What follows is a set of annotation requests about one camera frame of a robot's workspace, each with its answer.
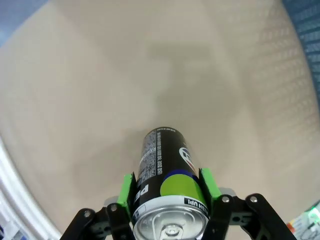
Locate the black soda can lime circle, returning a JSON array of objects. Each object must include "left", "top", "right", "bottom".
[{"left": 131, "top": 127, "right": 210, "bottom": 240}]

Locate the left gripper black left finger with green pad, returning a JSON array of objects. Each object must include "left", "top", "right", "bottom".
[{"left": 59, "top": 172, "right": 137, "bottom": 240}]

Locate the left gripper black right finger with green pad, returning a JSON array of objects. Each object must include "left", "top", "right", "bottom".
[{"left": 199, "top": 167, "right": 297, "bottom": 240}]

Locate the white wire can dispenser rack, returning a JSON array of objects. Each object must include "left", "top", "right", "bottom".
[{"left": 0, "top": 137, "right": 63, "bottom": 240}]

